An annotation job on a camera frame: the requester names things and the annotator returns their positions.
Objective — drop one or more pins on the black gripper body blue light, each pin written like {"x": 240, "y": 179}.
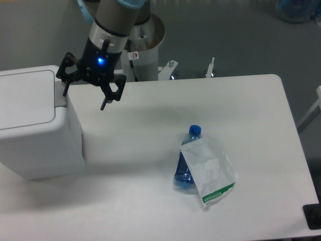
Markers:
{"x": 99, "y": 66}

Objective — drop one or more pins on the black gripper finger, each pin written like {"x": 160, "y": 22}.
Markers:
{"x": 70, "y": 60}
{"x": 110, "y": 95}

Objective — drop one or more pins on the white plastic trash can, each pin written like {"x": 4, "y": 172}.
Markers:
{"x": 41, "y": 135}

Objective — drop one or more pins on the blue plastic water bottle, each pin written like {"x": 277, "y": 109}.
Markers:
{"x": 182, "y": 177}

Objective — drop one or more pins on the white paper bag green stripe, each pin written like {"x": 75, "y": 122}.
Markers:
{"x": 210, "y": 168}

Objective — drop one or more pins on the blue bag on floor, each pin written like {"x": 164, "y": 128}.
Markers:
{"x": 296, "y": 11}

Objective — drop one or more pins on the black clamp at table edge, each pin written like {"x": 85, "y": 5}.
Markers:
{"x": 312, "y": 215}

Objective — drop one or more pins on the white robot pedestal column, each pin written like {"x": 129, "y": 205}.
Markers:
{"x": 139, "y": 59}

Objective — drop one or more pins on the white metal table frame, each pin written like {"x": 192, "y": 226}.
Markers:
{"x": 171, "y": 71}

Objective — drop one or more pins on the white frame bar right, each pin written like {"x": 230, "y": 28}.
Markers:
{"x": 310, "y": 114}

